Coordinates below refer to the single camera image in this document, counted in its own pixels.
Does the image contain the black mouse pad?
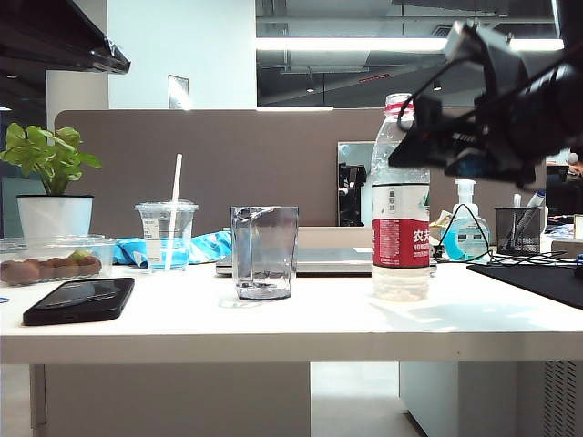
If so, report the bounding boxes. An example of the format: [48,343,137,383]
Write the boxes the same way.
[466,261,583,310]

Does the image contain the clear plastic lidded cup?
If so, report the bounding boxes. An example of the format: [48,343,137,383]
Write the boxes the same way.
[134,201,200,273]

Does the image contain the white blue marker pen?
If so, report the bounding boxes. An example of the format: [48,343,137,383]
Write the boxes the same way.
[523,189,547,229]

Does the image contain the black smartphone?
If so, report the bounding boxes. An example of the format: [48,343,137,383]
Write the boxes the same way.
[22,276,137,327]

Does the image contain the black laptop power cable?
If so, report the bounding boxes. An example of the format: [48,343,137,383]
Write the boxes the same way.
[430,203,579,269]

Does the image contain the blue patterned cloth bag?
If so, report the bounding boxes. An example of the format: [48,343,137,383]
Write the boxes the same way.
[112,229,234,268]

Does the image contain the mineral water bottle red label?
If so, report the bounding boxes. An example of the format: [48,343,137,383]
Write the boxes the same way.
[369,93,434,302]

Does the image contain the blue hand sanitizer pump bottle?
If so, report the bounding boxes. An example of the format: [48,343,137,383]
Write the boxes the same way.
[440,178,493,263]

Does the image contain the silver Dell laptop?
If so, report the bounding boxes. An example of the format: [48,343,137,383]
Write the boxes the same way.
[215,245,438,278]

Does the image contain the clear plastic fruit container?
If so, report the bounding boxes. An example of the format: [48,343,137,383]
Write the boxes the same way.
[0,234,118,288]

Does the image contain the white vented cabinet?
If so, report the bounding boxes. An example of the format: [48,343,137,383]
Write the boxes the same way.
[399,361,583,437]

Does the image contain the white plant pot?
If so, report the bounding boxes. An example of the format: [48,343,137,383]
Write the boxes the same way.
[15,194,95,242]

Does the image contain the white drinking straw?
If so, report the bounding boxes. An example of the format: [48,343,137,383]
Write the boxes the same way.
[163,153,183,270]

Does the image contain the brown desk partition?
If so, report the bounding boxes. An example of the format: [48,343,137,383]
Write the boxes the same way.
[54,107,547,239]

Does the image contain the black mesh pen holder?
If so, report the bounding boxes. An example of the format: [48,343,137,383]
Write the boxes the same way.
[494,205,547,256]

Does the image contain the green leafy plant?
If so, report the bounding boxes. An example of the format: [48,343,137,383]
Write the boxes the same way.
[0,121,104,197]

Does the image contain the clear octagonal glass mug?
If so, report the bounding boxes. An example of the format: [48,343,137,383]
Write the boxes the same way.
[230,204,301,301]

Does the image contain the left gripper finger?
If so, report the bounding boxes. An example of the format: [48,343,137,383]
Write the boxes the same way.
[0,0,132,69]
[0,43,127,74]

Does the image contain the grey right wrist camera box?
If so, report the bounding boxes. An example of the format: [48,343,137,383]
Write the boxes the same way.
[444,20,514,65]

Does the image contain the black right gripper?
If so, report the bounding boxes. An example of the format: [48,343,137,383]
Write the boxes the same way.
[388,43,547,188]

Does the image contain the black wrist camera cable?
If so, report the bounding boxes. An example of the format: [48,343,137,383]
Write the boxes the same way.
[396,58,456,133]

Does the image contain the small acrylic sign stand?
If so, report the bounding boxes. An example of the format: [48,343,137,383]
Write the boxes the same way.
[167,74,191,111]

